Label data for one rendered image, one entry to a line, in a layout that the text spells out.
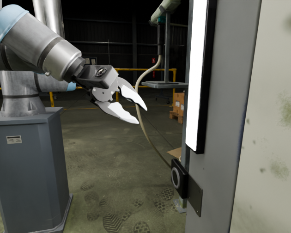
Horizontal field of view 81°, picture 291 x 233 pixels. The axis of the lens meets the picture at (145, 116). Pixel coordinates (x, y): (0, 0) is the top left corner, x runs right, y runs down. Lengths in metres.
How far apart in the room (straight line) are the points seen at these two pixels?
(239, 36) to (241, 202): 0.29
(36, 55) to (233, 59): 0.40
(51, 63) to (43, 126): 0.55
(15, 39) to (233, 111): 0.45
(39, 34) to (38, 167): 0.70
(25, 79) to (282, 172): 0.97
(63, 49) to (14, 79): 0.59
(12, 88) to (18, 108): 0.09
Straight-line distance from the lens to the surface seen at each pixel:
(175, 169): 0.58
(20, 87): 1.00
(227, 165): 0.38
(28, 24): 0.47
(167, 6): 0.82
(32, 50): 0.46
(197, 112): 0.41
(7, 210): 1.19
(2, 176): 1.09
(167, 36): 0.84
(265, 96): 0.30
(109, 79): 0.36
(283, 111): 0.28
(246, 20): 0.35
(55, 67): 0.44
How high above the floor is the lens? 0.83
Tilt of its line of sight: 13 degrees down
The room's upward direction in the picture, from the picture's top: straight up
